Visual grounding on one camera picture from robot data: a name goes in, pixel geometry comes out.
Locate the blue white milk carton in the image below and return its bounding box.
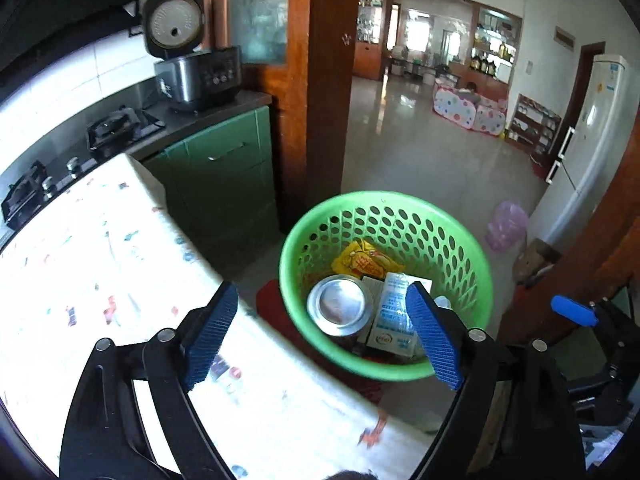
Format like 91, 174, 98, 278
367, 272, 432, 359

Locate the red white drink can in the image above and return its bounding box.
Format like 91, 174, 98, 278
306, 274, 373, 338

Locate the yellow snack bag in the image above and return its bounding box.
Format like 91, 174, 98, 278
331, 240, 405, 280

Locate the green kitchen cabinet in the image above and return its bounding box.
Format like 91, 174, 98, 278
143, 106, 279, 275

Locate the green plastic waste basket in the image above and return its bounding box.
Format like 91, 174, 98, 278
279, 191, 494, 382

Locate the pink plastic bag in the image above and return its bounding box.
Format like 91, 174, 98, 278
485, 200, 529, 252

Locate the printed white tablecloth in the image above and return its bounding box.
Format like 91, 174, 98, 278
1, 155, 431, 479

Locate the white refrigerator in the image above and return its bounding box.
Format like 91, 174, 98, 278
527, 54, 639, 252

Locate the polka dot play tent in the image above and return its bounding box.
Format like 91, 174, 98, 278
433, 79, 506, 136

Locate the black gas stove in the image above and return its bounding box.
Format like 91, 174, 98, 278
1, 105, 166, 231

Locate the black rice cooker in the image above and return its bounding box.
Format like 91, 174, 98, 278
142, 0, 242, 114

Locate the wooden glass door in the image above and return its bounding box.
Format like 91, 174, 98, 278
199, 0, 364, 206

